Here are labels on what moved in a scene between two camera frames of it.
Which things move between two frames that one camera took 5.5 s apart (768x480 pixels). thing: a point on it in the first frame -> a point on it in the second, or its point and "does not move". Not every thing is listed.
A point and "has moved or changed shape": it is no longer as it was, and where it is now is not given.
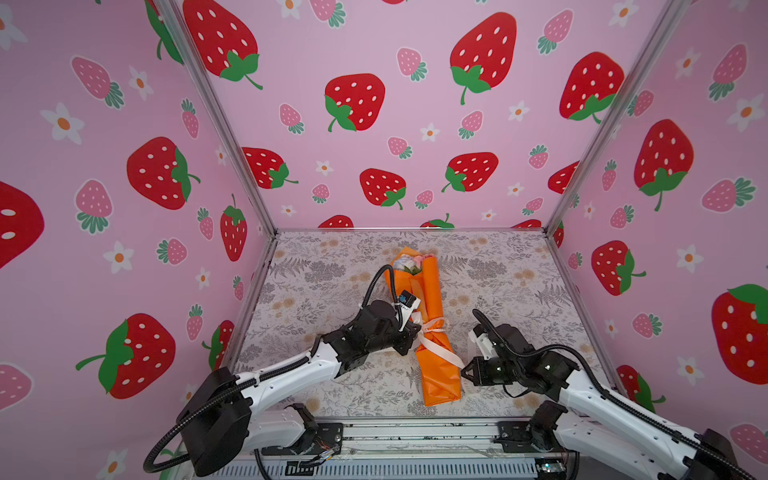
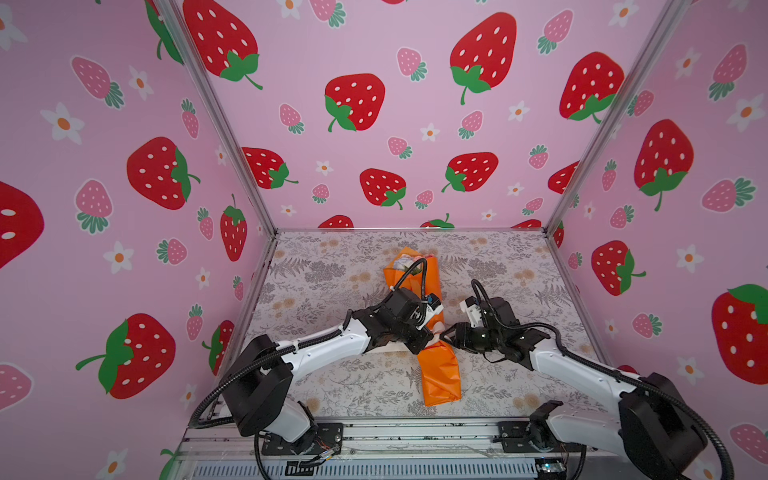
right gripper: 475,373 -> 459,336
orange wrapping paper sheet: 439,365 does not move
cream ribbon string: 422,337 has moved or changed shape
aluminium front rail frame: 469,448 does not move
